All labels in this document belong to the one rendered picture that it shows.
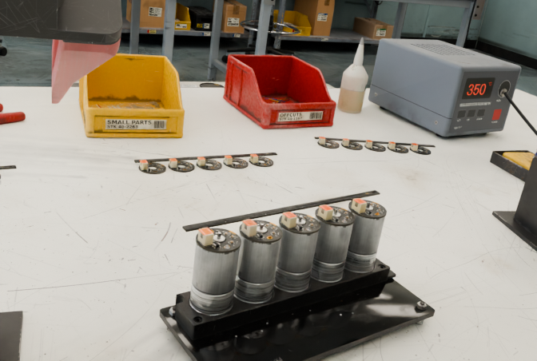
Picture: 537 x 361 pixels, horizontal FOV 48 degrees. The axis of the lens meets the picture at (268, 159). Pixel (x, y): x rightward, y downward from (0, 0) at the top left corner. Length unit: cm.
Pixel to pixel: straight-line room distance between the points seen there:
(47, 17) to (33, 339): 20
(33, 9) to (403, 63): 65
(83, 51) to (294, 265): 19
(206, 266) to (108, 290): 9
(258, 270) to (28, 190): 24
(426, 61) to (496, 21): 582
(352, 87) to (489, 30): 587
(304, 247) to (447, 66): 45
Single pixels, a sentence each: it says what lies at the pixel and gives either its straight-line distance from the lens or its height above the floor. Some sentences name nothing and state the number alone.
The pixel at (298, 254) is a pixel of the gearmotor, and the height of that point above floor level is 80.
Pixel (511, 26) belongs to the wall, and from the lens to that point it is 648.
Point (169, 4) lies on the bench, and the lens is 279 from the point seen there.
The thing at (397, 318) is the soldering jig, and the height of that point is 76.
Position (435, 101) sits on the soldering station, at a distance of 78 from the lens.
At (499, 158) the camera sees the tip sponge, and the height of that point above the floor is 76.
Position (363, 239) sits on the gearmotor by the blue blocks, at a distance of 40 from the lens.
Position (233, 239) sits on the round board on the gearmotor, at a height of 81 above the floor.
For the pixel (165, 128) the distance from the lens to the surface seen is 64.
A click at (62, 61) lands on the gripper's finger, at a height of 92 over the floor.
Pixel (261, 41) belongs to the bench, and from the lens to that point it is 299.
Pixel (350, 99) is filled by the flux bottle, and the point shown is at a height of 77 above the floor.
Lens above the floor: 98
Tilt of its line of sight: 22 degrees down
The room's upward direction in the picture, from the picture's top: 8 degrees clockwise
